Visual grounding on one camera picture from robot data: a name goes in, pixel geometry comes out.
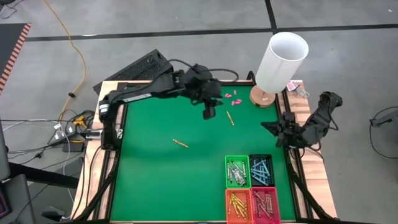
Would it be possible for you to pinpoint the black floor beam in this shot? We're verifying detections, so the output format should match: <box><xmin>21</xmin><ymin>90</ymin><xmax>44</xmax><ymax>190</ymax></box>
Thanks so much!
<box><xmin>9</xmin><ymin>161</ymin><xmax>80</xmax><ymax>189</ymax></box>

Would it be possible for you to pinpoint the yellow black power plug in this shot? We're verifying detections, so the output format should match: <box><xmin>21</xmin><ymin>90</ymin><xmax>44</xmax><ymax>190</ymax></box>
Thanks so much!
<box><xmin>73</xmin><ymin>114</ymin><xmax>88</xmax><ymax>128</ymax></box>

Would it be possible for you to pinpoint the clear plastic wrap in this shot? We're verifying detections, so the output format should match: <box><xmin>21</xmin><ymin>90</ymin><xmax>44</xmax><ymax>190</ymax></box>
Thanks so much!
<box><xmin>294</xmin><ymin>86</ymin><xmax>311</xmax><ymax>100</ymax></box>

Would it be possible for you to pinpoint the yellow extension cable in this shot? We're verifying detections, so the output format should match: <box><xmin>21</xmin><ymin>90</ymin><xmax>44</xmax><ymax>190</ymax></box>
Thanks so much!
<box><xmin>43</xmin><ymin>0</ymin><xmax>88</xmax><ymax>124</ymax></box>

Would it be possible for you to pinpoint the orange plastic basket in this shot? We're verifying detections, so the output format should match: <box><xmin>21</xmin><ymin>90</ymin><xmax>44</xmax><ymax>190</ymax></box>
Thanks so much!
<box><xmin>225</xmin><ymin>188</ymin><xmax>254</xmax><ymax>224</ymax></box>

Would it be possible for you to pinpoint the black striped-edge floor mat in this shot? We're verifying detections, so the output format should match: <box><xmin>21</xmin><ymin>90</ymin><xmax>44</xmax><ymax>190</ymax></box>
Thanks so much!
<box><xmin>0</xmin><ymin>22</ymin><xmax>32</xmax><ymax>94</ymax></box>

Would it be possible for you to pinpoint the white cylinder lamp shade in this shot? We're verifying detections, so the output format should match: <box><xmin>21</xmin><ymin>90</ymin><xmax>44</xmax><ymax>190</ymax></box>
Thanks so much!
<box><xmin>249</xmin><ymin>31</ymin><xmax>310</xmax><ymax>108</ymax></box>

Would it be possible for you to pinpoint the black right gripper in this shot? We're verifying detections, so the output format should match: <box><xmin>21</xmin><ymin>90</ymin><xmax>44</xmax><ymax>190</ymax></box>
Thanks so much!
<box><xmin>260</xmin><ymin>111</ymin><xmax>301</xmax><ymax>147</ymax></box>

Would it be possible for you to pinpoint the green plastic basket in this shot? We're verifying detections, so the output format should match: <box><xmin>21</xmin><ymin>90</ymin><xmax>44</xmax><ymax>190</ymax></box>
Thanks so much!
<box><xmin>224</xmin><ymin>154</ymin><xmax>252</xmax><ymax>190</ymax></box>

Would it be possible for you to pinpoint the black plastic basket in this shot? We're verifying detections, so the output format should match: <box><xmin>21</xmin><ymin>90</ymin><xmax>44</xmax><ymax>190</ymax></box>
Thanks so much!
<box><xmin>248</xmin><ymin>154</ymin><xmax>275</xmax><ymax>187</ymax></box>

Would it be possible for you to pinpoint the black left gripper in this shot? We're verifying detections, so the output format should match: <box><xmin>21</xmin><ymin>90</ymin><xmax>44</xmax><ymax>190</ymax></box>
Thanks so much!
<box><xmin>182</xmin><ymin>63</ymin><xmax>224</xmax><ymax>121</ymax></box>

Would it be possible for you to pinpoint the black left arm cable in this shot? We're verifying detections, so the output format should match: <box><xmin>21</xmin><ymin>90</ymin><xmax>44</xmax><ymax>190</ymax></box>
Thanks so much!
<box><xmin>167</xmin><ymin>58</ymin><xmax>239</xmax><ymax>83</ymax></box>

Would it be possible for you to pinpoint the red plastic basket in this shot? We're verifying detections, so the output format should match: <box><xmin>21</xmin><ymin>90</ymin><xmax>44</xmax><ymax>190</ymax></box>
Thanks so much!
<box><xmin>251</xmin><ymin>186</ymin><xmax>281</xmax><ymax>224</ymax></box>

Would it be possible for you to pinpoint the black perforated case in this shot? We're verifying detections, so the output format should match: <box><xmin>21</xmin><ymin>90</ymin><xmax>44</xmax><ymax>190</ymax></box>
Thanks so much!
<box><xmin>93</xmin><ymin>49</ymin><xmax>176</xmax><ymax>95</ymax></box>

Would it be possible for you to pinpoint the black table frame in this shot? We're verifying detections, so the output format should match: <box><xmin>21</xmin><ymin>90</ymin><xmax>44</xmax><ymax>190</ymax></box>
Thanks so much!
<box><xmin>73</xmin><ymin>79</ymin><xmax>340</xmax><ymax>224</ymax></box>

